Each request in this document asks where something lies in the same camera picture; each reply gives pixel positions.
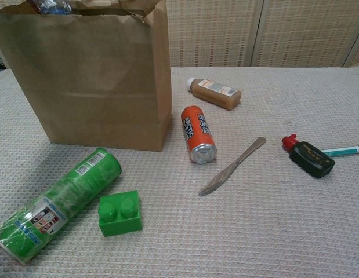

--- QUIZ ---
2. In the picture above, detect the green toy brick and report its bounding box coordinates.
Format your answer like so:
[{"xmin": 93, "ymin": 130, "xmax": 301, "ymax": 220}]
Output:
[{"xmin": 98, "ymin": 189, "xmax": 144, "ymax": 238}]

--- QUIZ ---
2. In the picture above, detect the brown paper bag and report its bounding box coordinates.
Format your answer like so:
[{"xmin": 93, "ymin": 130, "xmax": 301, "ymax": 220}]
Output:
[{"xmin": 0, "ymin": 0, "xmax": 172, "ymax": 152}]

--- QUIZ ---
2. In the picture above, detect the green chips canister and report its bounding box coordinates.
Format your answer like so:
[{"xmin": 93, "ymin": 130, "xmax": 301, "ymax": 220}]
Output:
[{"xmin": 0, "ymin": 147, "xmax": 122, "ymax": 266}]

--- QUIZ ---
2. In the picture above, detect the clear plastic water bottle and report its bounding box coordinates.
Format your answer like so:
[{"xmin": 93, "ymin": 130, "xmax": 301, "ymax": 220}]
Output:
[{"xmin": 30, "ymin": 0, "xmax": 73, "ymax": 15}]

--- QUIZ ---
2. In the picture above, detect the orange soda can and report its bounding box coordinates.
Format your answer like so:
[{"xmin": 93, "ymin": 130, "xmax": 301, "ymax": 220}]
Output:
[{"xmin": 180, "ymin": 105, "xmax": 218, "ymax": 165}]

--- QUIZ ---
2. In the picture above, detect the metal butter knife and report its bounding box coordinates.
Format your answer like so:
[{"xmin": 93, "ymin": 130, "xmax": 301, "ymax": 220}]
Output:
[{"xmin": 198, "ymin": 137, "xmax": 267, "ymax": 197}]

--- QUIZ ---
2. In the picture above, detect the brown juice bottle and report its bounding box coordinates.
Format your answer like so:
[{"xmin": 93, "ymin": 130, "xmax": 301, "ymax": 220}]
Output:
[{"xmin": 187, "ymin": 77, "xmax": 242, "ymax": 111}]

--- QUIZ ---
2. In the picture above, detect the woven folding screen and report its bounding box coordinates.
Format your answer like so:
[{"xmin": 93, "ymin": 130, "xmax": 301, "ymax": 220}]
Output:
[{"xmin": 164, "ymin": 0, "xmax": 359, "ymax": 69}]

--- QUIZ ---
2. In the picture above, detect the beige woven tablecloth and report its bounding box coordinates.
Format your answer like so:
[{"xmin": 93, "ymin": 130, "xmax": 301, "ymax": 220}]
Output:
[{"xmin": 0, "ymin": 67, "xmax": 359, "ymax": 278}]

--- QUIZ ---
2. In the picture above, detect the black sauce bottle red cap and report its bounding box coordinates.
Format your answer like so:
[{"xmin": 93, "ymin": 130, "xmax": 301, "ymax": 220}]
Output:
[{"xmin": 281, "ymin": 133, "xmax": 336, "ymax": 179}]

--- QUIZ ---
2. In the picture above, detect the teal marker pen red cap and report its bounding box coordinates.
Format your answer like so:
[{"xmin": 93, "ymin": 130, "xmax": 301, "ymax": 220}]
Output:
[{"xmin": 320, "ymin": 144, "xmax": 359, "ymax": 158}]

